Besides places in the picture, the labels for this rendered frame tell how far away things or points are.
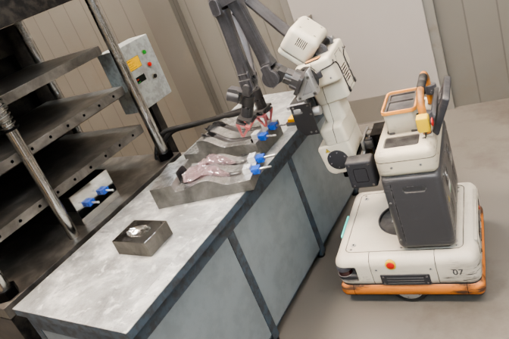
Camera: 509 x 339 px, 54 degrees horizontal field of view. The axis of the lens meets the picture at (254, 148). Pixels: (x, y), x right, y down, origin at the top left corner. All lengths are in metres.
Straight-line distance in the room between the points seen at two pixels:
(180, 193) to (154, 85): 1.04
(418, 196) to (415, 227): 0.17
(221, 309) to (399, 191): 0.92
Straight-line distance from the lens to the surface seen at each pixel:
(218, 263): 2.20
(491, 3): 4.09
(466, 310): 2.54
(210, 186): 2.28
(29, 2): 2.60
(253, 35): 2.11
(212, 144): 2.61
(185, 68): 4.70
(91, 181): 2.74
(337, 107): 2.31
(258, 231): 2.43
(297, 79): 2.10
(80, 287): 2.20
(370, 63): 4.21
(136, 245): 2.12
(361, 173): 2.30
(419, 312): 2.56
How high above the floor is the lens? 1.81
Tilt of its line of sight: 23 degrees down
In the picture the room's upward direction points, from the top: 22 degrees counter-clockwise
